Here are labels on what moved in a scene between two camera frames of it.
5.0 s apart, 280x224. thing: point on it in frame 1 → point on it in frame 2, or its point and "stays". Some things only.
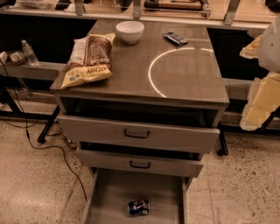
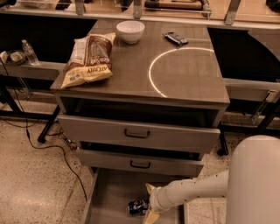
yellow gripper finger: (251, 51) → (150, 188)
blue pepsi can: (140, 206) stays
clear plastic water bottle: (29, 53) stays
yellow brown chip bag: (89, 59) stays
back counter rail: (245, 14) stays
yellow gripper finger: (263, 100) → (151, 217)
